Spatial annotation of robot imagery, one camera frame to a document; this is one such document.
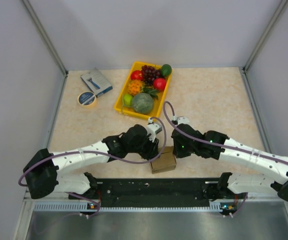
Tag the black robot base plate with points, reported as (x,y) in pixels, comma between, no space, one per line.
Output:
(156,192)

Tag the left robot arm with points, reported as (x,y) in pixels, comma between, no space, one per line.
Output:
(48,173)

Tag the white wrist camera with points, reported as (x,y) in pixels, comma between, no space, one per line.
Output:
(153,129)
(177,120)

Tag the green avocado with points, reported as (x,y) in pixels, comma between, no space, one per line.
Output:
(166,70)

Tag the grey slotted cable duct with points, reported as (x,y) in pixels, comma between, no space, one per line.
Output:
(83,206)

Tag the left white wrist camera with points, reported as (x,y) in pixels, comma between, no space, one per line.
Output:
(153,129)

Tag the red pomegranate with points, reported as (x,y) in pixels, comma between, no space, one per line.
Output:
(159,84)

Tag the red apple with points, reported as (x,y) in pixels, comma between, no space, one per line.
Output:
(137,75)

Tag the dark red grape bunch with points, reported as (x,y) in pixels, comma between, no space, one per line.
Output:
(149,74)

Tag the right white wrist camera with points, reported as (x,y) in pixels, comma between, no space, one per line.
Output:
(177,120)

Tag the green cantaloupe melon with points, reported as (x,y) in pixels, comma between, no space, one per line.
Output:
(142,103)

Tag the razor package box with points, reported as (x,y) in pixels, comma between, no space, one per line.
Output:
(97,83)

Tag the brown cardboard paper box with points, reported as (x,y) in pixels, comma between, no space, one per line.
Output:
(166,162)

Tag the masking tape roll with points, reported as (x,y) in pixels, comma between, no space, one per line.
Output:
(87,100)

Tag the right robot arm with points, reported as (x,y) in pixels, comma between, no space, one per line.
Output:
(272,170)

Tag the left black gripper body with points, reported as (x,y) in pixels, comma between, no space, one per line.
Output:
(148,148)

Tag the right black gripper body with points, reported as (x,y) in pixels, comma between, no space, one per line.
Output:
(181,151)

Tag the orange pineapple fruit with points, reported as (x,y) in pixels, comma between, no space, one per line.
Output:
(136,86)

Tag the yellow plastic tray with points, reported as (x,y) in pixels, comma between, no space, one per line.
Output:
(120,108)

